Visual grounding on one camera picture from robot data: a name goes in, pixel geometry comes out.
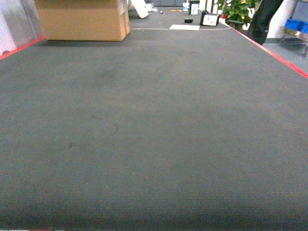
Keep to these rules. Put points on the white sheet on floor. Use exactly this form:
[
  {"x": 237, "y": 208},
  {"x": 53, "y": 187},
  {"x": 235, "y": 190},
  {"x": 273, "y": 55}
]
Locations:
[{"x": 185, "y": 27}]

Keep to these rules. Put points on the black white box device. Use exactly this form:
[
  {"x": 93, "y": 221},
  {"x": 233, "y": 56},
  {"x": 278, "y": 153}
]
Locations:
[{"x": 209, "y": 19}]

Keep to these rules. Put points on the dark conveyor belt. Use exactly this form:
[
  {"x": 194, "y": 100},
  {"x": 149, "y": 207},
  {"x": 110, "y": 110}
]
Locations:
[{"x": 165, "y": 130}]

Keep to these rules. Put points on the large cardboard box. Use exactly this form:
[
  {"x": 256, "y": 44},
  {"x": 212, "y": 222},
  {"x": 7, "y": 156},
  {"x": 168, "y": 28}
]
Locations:
[{"x": 84, "y": 20}]

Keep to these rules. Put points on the blue bin on distant shelf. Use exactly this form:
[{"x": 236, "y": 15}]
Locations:
[{"x": 297, "y": 25}]

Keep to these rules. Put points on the green potted plant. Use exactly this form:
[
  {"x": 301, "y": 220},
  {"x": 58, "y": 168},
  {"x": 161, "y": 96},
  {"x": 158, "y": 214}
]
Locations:
[{"x": 238, "y": 13}]

